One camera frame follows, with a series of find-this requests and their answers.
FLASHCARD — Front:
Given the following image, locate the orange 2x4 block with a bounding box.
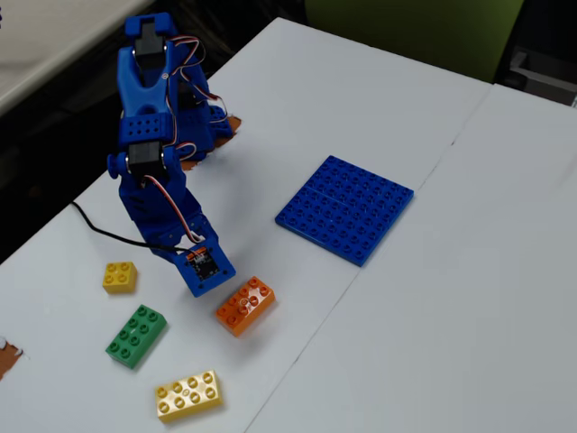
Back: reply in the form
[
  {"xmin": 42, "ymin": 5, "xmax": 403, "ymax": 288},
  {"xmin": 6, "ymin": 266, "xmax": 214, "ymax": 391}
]
[{"xmin": 215, "ymin": 275, "xmax": 277, "ymax": 338}]

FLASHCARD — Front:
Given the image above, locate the black camera cable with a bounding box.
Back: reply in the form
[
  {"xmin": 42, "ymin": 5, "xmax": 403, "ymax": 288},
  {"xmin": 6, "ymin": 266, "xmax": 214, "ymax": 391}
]
[{"xmin": 70, "ymin": 201, "xmax": 193, "ymax": 253}]

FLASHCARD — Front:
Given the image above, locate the blue 8x8 base plate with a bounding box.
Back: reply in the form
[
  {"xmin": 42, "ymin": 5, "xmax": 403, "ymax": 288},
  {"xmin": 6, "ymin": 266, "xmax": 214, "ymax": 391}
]
[{"xmin": 274, "ymin": 154, "xmax": 416, "ymax": 268}]

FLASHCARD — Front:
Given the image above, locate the white side table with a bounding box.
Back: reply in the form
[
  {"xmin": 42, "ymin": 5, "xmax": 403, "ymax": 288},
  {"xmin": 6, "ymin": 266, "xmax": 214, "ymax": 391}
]
[{"xmin": 0, "ymin": 0, "xmax": 155, "ymax": 115}]

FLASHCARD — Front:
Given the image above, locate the grey shelf unit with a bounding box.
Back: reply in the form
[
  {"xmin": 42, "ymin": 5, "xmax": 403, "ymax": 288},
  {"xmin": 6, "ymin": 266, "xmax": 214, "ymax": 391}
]
[{"xmin": 495, "ymin": 43, "xmax": 577, "ymax": 109}]

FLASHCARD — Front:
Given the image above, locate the yellow 2x2 block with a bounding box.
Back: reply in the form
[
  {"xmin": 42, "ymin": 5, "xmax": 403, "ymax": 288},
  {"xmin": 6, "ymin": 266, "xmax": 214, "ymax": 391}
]
[{"xmin": 102, "ymin": 261, "xmax": 139, "ymax": 296}]

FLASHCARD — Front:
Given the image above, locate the yellow 2x4 block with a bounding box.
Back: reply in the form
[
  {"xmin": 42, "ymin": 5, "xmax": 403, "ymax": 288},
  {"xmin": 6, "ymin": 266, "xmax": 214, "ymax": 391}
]
[{"xmin": 154, "ymin": 370, "xmax": 224, "ymax": 424}]

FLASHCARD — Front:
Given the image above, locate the green 2x4 block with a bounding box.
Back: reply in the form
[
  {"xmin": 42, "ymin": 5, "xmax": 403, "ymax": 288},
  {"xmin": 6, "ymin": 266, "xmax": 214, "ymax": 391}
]
[{"xmin": 105, "ymin": 304, "xmax": 168, "ymax": 371}]

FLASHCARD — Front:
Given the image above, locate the white red servo wire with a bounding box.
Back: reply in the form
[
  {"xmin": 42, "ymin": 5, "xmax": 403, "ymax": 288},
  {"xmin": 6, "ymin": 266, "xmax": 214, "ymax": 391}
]
[{"xmin": 141, "ymin": 174, "xmax": 205, "ymax": 248}]

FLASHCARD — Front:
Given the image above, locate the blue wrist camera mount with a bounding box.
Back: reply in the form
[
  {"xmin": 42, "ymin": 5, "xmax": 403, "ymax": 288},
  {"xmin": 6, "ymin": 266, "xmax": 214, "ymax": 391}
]
[{"xmin": 172, "ymin": 238, "xmax": 237, "ymax": 299}]

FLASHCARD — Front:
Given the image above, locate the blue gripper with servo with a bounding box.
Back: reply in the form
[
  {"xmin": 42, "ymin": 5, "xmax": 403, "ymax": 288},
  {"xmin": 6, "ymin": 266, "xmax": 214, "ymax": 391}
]
[{"xmin": 118, "ymin": 177, "xmax": 217, "ymax": 272}]

